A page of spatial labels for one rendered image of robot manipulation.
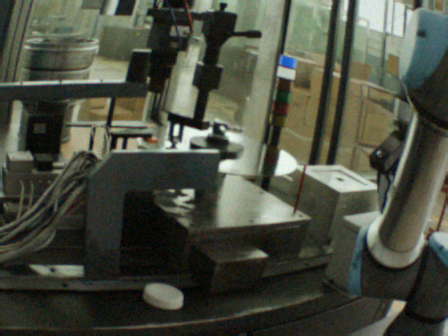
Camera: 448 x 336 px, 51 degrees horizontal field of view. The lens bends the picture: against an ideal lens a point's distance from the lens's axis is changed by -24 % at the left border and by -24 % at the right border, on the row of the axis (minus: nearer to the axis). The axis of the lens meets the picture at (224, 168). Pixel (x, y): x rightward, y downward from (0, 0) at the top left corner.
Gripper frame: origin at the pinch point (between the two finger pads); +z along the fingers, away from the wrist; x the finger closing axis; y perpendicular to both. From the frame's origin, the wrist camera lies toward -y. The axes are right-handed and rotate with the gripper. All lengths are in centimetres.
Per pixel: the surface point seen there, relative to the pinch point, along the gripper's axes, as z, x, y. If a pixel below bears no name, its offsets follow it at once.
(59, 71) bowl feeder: -9, 97, -40
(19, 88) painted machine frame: -12, 54, -65
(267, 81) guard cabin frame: -12, 75, 24
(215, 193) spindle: 5.6, 30.9, -20.0
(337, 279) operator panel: 15.2, 2.4, -6.1
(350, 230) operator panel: 4.2, 3.5, -6.0
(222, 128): -7.8, 30.3, -21.7
